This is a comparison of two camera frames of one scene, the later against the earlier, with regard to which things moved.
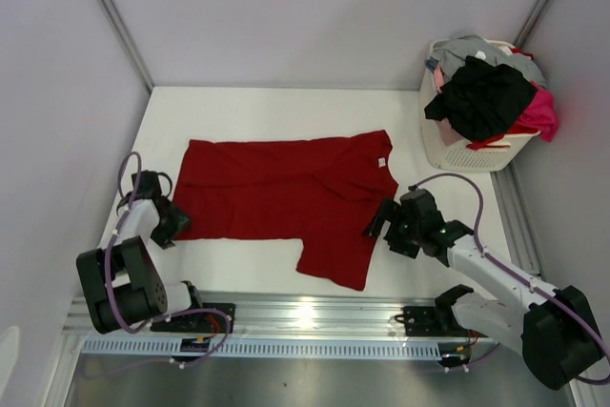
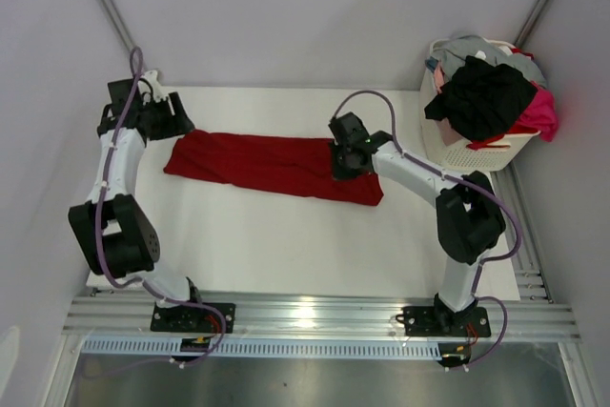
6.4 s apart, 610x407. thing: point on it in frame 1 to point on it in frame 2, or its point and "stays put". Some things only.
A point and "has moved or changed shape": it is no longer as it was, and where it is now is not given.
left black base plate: (197, 321) stays put
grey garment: (448, 54) stays put
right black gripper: (393, 212) to (337, 172)
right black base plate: (429, 321) stays put
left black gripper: (179, 221) to (177, 125)
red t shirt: (326, 192) has moved or changed shape
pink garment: (538, 115) stays put
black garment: (482, 99) stays put
